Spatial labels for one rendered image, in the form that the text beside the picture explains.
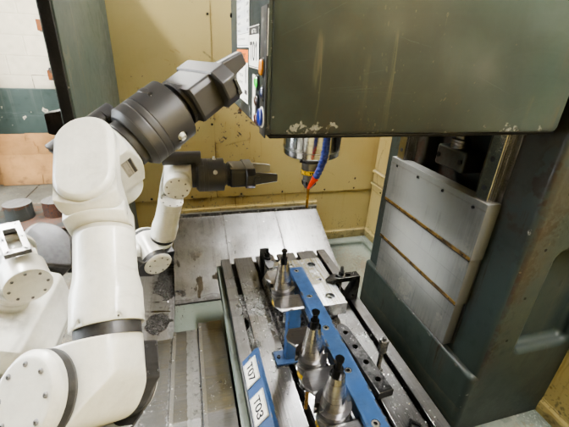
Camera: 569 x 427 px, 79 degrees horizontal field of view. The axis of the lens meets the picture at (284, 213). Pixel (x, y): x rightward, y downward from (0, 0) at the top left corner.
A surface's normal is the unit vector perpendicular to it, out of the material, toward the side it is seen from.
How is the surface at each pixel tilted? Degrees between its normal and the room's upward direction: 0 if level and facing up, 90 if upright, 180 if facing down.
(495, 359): 90
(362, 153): 90
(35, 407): 51
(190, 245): 24
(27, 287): 101
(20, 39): 90
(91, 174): 40
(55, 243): 46
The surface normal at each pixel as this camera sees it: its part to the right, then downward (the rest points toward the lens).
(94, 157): 0.07, -0.41
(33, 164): 0.27, 0.19
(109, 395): 0.81, 0.40
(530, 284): 0.26, 0.42
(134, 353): 0.94, -0.21
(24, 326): 0.42, -0.86
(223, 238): 0.17, -0.64
